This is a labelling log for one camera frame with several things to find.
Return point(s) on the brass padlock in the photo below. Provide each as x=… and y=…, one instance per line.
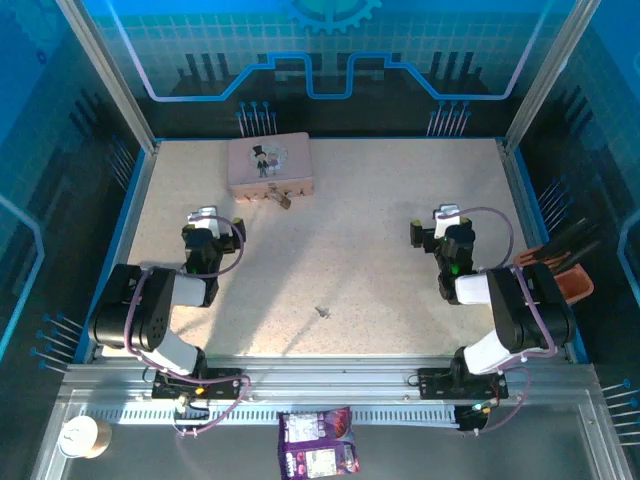
x=284, y=201

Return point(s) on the small silver key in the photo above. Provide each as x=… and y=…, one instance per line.
x=324, y=313

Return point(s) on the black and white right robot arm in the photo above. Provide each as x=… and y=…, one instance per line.
x=520, y=310

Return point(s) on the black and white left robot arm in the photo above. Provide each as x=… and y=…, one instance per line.
x=150, y=320

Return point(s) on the pink box with cartoon couple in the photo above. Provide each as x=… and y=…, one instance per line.
x=272, y=160

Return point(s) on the blue table edge trim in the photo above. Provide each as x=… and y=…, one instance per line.
x=540, y=225
x=107, y=260

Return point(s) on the orange plastic container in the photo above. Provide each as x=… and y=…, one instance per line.
x=575, y=290

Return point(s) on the white paper cup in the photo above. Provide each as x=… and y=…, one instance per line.
x=80, y=436

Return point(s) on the purple snack bag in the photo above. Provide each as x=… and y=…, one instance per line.
x=320, y=445

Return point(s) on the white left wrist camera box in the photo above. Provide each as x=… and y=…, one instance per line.
x=202, y=219

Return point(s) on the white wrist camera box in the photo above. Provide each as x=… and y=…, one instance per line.
x=202, y=219
x=445, y=219

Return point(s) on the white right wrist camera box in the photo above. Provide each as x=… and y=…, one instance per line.
x=445, y=219

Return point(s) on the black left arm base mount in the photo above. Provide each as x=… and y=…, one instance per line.
x=220, y=382

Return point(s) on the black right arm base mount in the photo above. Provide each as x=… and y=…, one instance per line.
x=435, y=382

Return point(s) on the aluminium front rail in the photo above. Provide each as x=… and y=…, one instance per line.
x=325, y=370

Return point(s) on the aluminium frame post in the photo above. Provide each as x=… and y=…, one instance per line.
x=110, y=75
x=545, y=75

